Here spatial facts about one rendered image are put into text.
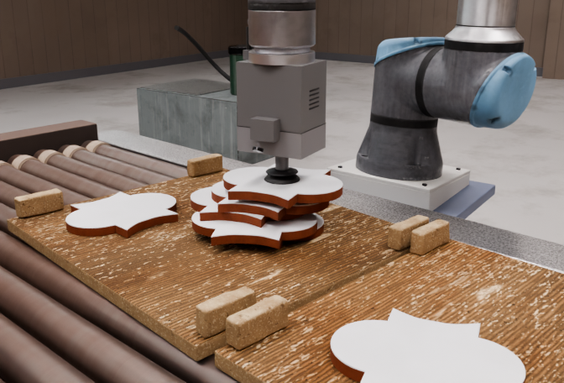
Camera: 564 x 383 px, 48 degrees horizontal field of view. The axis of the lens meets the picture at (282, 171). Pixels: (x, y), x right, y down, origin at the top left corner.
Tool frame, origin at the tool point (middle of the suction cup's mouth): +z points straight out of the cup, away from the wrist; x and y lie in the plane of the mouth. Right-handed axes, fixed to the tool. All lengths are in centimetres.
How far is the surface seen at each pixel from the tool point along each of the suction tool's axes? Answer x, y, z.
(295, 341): -21.6, 13.4, 5.4
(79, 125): 26, -61, 4
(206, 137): 291, -225, 81
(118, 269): -18.3, -9.5, 5.4
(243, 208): -5.3, -2.1, 1.4
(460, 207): 37.6, 12.7, 12.1
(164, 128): 297, -266, 80
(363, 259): -3.3, 12.1, 5.4
